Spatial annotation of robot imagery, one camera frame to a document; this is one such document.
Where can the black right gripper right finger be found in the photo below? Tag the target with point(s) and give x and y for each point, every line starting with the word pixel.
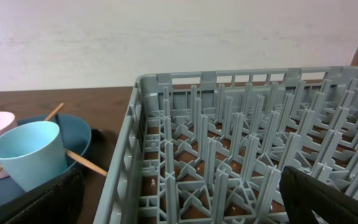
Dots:
pixel 304 197

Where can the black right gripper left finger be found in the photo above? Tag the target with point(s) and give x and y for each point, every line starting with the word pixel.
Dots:
pixel 59 200

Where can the wooden chopstick diagonal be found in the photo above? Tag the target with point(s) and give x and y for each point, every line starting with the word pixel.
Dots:
pixel 86 162

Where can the grey dishwasher rack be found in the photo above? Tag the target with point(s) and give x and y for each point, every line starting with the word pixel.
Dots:
pixel 210 147

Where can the light blue plastic cup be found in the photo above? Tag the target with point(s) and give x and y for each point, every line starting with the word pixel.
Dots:
pixel 33 153

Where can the dark blue plate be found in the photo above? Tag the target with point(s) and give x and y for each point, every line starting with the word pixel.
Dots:
pixel 76 136

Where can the brown serving tray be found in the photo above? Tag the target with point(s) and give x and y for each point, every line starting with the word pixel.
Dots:
pixel 88 190

